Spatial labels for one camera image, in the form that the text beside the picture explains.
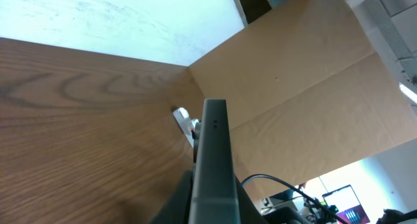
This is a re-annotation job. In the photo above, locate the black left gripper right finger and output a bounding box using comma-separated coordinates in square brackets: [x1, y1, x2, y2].
[235, 178, 268, 224]

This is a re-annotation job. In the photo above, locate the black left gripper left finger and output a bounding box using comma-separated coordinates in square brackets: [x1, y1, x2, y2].
[150, 171, 193, 224]

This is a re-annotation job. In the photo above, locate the white power strip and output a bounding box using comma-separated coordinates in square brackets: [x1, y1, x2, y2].
[173, 107, 199, 148]

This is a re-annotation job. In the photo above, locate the laptop computer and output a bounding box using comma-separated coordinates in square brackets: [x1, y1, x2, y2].
[322, 185, 370, 224]

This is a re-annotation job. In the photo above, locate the brown cardboard panel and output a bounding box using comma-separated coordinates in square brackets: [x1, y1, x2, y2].
[190, 0, 416, 185]

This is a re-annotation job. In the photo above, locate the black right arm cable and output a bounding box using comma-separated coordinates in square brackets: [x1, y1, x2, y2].
[240, 173, 351, 224]

